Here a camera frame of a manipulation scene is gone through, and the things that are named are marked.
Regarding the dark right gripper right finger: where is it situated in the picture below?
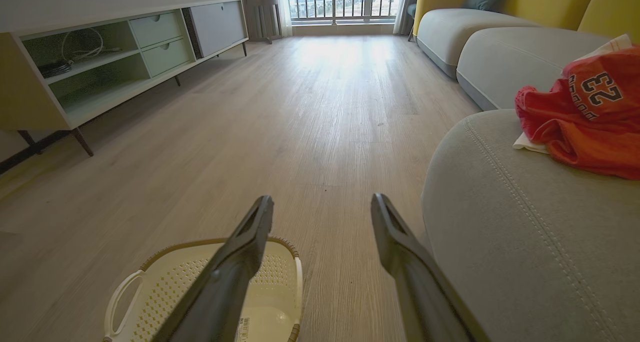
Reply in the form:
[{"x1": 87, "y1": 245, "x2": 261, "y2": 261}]
[{"x1": 370, "y1": 193, "x2": 491, "y2": 342}]

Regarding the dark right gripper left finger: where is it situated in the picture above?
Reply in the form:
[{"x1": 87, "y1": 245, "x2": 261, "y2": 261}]
[{"x1": 152, "y1": 195, "x2": 275, "y2": 342}]

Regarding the red basketball jersey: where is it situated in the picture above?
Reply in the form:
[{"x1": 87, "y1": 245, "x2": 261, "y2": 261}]
[{"x1": 512, "y1": 34, "x2": 640, "y2": 180}]

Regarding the grey stitched sofa seat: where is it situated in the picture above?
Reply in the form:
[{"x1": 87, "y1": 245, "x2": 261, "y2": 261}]
[{"x1": 421, "y1": 109, "x2": 640, "y2": 342}]

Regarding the grey plain sofa seat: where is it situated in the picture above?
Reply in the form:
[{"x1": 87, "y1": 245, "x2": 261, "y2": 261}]
[
  {"x1": 416, "y1": 8, "x2": 542, "y2": 79},
  {"x1": 456, "y1": 27, "x2": 615, "y2": 111}
]

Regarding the yellow sofa backrest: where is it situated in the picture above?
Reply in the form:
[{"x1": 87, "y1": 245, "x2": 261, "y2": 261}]
[
  {"x1": 577, "y1": 0, "x2": 640, "y2": 44},
  {"x1": 413, "y1": 0, "x2": 602, "y2": 35}
]

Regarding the cream plastic laundry basket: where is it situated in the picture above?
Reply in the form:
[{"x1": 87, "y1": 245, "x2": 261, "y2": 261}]
[{"x1": 102, "y1": 236, "x2": 304, "y2": 342}]

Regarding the pale green cabinet drawer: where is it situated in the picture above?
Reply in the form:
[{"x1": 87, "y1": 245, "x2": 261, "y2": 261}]
[
  {"x1": 141, "y1": 36, "x2": 196, "y2": 78},
  {"x1": 129, "y1": 11, "x2": 187, "y2": 49}
]

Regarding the grey cabinet door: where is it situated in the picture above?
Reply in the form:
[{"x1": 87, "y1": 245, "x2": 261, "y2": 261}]
[{"x1": 189, "y1": 0, "x2": 248, "y2": 58}]

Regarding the pale green TV cabinet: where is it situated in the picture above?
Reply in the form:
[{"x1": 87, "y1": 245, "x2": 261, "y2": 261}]
[{"x1": 0, "y1": 0, "x2": 250, "y2": 158}]

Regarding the black flat device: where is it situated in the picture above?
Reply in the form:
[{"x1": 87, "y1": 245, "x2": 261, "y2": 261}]
[{"x1": 39, "y1": 61, "x2": 73, "y2": 78}]

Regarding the grey slatted side table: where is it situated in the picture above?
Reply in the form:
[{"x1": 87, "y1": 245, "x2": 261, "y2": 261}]
[{"x1": 242, "y1": 0, "x2": 282, "y2": 44}]

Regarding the white sheer curtain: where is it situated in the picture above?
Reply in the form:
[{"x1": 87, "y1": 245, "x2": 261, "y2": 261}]
[{"x1": 270, "y1": 0, "x2": 295, "y2": 37}]

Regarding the grey curtain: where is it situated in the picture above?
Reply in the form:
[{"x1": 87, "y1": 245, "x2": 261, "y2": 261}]
[{"x1": 392, "y1": 0, "x2": 421, "y2": 35}]

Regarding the window with black railing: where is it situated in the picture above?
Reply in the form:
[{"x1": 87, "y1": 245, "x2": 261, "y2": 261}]
[{"x1": 287, "y1": 0, "x2": 403, "y2": 23}]

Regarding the white coiled cable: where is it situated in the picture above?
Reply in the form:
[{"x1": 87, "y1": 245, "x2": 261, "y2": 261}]
[{"x1": 61, "y1": 27, "x2": 123, "y2": 65}]

